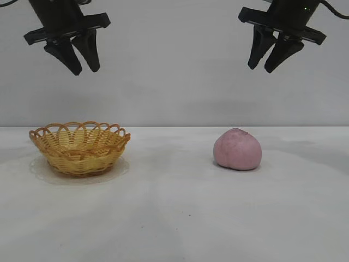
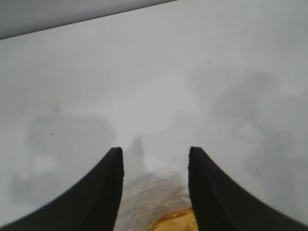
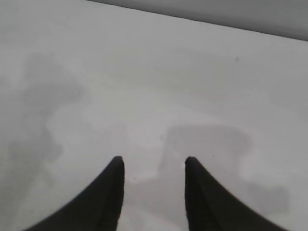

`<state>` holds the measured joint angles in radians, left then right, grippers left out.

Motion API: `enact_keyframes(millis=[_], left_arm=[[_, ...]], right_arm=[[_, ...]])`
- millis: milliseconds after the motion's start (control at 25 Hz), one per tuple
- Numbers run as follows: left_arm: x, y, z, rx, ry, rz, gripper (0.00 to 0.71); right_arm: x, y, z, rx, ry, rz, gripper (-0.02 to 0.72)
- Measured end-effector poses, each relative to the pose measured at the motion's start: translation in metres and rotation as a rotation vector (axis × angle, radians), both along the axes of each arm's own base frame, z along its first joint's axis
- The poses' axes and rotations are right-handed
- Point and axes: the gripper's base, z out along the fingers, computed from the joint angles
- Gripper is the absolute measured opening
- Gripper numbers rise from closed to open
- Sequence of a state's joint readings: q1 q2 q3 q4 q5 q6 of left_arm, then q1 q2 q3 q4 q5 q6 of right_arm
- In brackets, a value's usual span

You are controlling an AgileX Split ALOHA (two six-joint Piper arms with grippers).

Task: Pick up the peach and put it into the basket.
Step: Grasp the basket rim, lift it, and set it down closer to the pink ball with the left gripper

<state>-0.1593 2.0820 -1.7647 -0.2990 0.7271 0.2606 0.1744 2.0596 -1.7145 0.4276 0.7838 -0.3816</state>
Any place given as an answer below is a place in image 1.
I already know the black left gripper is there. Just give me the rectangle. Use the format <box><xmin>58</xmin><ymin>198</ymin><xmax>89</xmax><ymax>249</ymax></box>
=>
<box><xmin>23</xmin><ymin>0</ymin><xmax>111</xmax><ymax>76</ymax></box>

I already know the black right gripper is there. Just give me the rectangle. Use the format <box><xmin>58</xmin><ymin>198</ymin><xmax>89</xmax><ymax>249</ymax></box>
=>
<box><xmin>238</xmin><ymin>0</ymin><xmax>327</xmax><ymax>74</ymax></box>

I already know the pink peach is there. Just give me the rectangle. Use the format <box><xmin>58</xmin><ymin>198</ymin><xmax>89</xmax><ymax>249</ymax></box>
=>
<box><xmin>213</xmin><ymin>128</ymin><xmax>262</xmax><ymax>171</ymax></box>

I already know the yellow woven wicker basket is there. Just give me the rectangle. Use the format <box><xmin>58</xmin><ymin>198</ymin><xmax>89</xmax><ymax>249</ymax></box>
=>
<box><xmin>29</xmin><ymin>121</ymin><xmax>131</xmax><ymax>178</ymax></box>

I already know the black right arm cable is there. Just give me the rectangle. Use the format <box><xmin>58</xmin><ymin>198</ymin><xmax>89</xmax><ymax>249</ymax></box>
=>
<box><xmin>321</xmin><ymin>0</ymin><xmax>349</xmax><ymax>20</ymax></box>

